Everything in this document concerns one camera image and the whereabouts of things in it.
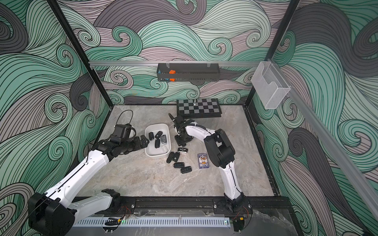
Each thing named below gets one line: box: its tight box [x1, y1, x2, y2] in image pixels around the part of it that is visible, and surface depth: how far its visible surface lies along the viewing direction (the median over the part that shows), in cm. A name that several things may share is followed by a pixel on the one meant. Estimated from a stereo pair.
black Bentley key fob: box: [177, 147, 189, 153], surface depth 94 cm
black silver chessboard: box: [176, 98, 222, 119], surface depth 116 cm
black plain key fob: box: [166, 151, 175, 164], surface depth 92 cm
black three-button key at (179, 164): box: [173, 161, 185, 169], surface depth 89 cm
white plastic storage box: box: [144, 123, 172, 157], surface depth 100 cm
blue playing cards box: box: [197, 152, 210, 170], surface depth 89 cm
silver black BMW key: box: [160, 134, 167, 145], surface depth 100 cm
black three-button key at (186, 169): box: [180, 165, 192, 174], surface depth 87 cm
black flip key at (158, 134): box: [154, 130, 163, 140], surface depth 102 cm
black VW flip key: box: [172, 151, 181, 163], surface depth 92 cm
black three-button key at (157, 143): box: [154, 139, 161, 149], surface depth 98 cm
